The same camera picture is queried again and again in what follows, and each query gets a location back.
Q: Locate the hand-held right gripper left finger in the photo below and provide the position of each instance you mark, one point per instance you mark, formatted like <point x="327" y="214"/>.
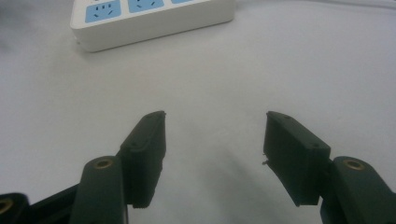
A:
<point x="144" y="155"/>

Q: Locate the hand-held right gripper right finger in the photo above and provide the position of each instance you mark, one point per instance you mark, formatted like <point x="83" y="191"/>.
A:
<point x="292" y="158"/>

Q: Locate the white power strip blue sockets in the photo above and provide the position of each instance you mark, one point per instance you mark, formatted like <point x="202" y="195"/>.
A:
<point x="149" y="23"/>

